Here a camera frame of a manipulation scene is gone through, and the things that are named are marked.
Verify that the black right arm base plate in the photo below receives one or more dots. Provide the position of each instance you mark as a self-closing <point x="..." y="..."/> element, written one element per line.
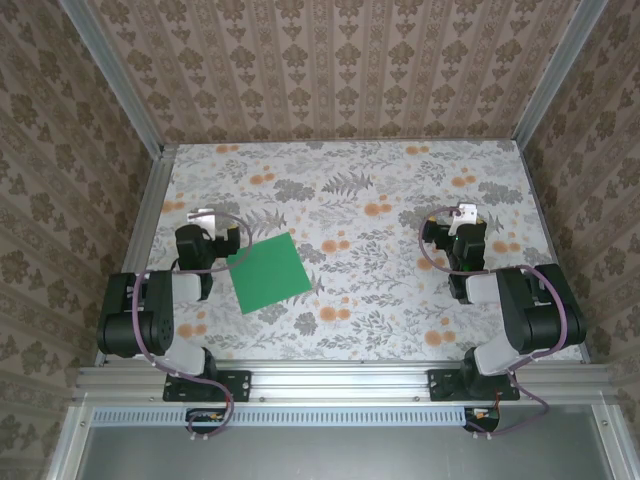
<point x="442" y="385"/>

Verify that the grey metal panel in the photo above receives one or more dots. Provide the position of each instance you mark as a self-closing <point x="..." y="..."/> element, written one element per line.
<point x="325" y="455"/>

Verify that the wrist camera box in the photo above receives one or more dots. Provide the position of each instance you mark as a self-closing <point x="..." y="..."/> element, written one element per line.
<point x="201" y="220"/>
<point x="465" y="216"/>

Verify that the green square paper sheet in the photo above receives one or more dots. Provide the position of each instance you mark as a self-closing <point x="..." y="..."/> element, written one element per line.
<point x="270" y="272"/>

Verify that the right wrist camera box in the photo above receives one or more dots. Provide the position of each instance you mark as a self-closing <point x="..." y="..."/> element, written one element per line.
<point x="465" y="216"/>

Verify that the aluminium frame post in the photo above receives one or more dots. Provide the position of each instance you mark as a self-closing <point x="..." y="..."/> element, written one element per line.
<point x="555" y="75"/>
<point x="112" y="75"/>

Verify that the aluminium right side rail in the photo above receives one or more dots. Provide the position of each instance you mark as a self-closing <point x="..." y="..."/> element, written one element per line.
<point x="555" y="240"/>

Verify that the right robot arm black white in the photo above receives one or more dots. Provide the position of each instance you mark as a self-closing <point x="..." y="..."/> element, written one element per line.
<point x="540" y="315"/>

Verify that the aluminium right frame post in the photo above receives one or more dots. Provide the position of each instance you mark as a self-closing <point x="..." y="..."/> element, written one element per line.
<point x="555" y="75"/>

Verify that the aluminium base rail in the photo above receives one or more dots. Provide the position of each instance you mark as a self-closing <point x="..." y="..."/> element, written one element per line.
<point x="340" y="382"/>

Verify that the floral table cover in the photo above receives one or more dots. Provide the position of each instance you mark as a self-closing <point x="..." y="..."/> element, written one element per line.
<point x="380" y="260"/>

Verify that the aluminium left frame post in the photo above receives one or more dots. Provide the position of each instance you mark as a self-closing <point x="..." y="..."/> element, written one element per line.
<point x="112" y="75"/>

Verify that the aluminium left side rail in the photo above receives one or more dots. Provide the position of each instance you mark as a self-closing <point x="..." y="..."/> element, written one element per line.
<point x="150" y="215"/>

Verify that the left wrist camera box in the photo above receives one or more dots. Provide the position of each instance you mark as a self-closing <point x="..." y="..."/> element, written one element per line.
<point x="201" y="220"/>

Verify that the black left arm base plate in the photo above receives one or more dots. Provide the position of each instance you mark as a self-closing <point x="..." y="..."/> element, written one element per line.
<point x="235" y="385"/>

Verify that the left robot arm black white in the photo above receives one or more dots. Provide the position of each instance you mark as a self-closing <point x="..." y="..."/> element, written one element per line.
<point x="150" y="310"/>

